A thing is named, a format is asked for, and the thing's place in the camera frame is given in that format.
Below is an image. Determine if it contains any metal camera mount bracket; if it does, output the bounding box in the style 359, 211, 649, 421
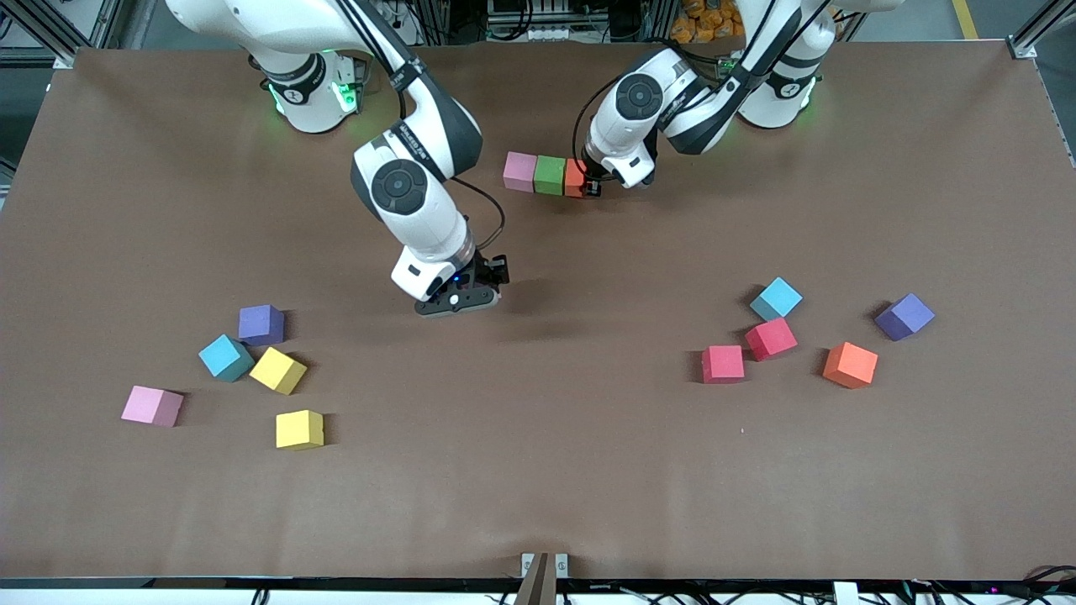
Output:
514, 552, 570, 605

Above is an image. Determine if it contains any metal equipment rack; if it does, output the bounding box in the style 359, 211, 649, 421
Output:
488, 0, 665, 43

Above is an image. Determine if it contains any blue foam cube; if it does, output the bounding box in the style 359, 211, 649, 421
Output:
749, 276, 804, 322
198, 334, 256, 383

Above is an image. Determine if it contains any pink foam cube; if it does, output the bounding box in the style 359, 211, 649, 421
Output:
121, 386, 185, 429
503, 151, 539, 193

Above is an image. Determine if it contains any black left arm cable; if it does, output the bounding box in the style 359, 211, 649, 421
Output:
572, 0, 799, 165

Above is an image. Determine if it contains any red foam cube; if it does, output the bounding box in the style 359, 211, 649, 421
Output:
745, 318, 799, 362
702, 345, 746, 385

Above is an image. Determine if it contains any white power strip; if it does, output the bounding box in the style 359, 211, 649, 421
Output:
377, 0, 421, 47

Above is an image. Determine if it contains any aluminium frame post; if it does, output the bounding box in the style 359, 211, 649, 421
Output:
1009, 0, 1076, 60
0, 0, 127, 70

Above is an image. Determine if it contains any yellow foam cube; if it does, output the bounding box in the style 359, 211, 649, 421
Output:
276, 409, 325, 451
249, 346, 309, 396

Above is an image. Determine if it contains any green foam cube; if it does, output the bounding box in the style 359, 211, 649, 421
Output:
533, 155, 567, 196

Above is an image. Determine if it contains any purple foam cube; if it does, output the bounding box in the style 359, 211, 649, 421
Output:
238, 304, 286, 347
874, 292, 936, 342

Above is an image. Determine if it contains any orange bag pile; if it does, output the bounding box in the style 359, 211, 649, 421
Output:
671, 0, 751, 45

